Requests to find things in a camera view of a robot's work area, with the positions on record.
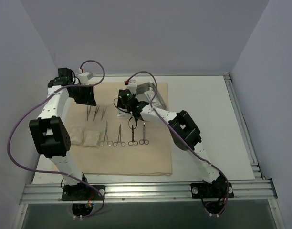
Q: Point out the metal instrument tray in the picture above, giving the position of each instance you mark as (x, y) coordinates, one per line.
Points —
(145, 92)

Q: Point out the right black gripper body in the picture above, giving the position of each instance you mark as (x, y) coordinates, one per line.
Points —
(135, 112)

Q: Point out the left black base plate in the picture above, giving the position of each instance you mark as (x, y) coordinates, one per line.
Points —
(81, 192)

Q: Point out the white packet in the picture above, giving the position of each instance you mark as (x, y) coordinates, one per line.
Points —
(122, 113)

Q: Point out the surgical forceps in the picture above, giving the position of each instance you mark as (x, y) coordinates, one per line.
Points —
(119, 141)

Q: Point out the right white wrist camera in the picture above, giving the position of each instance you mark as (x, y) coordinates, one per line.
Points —
(131, 85)

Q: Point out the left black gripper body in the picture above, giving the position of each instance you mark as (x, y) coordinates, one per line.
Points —
(83, 94)

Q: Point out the beige cloth wrap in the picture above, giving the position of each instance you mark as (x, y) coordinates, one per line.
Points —
(151, 159)

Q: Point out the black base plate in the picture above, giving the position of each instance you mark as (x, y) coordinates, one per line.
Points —
(208, 191)
(81, 192)

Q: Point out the white gauze pack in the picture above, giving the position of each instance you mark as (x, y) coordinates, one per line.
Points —
(76, 135)
(91, 138)

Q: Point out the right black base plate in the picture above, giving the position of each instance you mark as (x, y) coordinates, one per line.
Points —
(208, 191)

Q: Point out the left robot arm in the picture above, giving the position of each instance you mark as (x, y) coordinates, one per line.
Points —
(50, 136)

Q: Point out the thin metal tweezers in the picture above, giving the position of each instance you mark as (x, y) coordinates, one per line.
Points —
(88, 111)
(96, 111)

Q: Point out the aluminium frame rail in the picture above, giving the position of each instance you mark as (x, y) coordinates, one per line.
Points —
(151, 192)

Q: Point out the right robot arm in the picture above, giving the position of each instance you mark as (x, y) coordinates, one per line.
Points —
(185, 134)

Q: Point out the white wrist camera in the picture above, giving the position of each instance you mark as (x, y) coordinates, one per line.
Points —
(84, 77)
(131, 85)

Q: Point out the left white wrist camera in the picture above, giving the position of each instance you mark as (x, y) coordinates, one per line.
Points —
(84, 77)

